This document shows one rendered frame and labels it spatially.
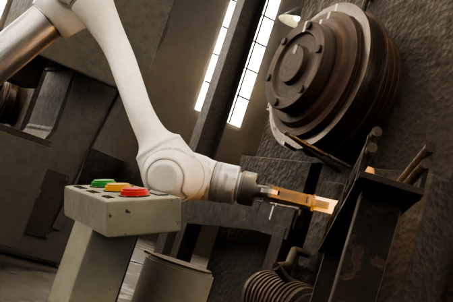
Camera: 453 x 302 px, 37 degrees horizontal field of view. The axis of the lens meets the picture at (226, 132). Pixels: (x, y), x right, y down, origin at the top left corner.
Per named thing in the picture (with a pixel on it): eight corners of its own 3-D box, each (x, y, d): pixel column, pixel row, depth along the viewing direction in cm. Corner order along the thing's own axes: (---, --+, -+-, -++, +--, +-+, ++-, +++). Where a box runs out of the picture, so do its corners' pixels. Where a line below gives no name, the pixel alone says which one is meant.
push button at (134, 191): (142, 198, 100) (142, 186, 100) (152, 201, 96) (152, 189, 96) (116, 199, 98) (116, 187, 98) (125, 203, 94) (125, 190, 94)
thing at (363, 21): (269, 152, 222) (310, 21, 229) (359, 160, 181) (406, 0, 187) (253, 146, 220) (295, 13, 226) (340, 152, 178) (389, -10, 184)
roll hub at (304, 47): (267, 114, 211) (293, 32, 215) (319, 114, 186) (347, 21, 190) (253, 108, 208) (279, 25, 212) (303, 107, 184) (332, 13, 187)
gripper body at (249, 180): (236, 204, 154) (276, 213, 153) (233, 201, 146) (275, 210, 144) (244, 172, 155) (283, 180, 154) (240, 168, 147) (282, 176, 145)
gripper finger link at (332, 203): (315, 196, 148) (315, 195, 147) (346, 203, 147) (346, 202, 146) (311, 209, 148) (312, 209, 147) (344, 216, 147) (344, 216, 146)
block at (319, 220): (326, 276, 181) (351, 191, 185) (344, 282, 174) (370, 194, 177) (295, 266, 177) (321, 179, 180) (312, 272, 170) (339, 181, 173)
